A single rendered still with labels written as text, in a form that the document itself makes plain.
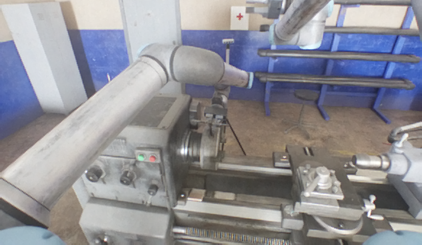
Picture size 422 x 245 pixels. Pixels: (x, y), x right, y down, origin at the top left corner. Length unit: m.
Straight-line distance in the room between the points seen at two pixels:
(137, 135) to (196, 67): 0.55
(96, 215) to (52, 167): 1.02
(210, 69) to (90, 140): 0.38
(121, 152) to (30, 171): 0.69
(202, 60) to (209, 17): 3.43
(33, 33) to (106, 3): 1.31
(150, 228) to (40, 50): 3.55
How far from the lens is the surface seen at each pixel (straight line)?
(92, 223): 1.50
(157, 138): 1.04
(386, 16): 4.58
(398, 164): 1.50
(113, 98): 0.56
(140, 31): 4.46
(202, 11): 4.09
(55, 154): 0.50
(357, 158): 1.42
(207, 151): 1.18
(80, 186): 1.52
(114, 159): 1.19
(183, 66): 0.65
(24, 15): 4.35
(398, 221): 1.62
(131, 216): 1.40
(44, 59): 4.37
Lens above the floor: 1.90
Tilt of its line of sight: 29 degrees down
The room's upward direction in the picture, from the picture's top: straight up
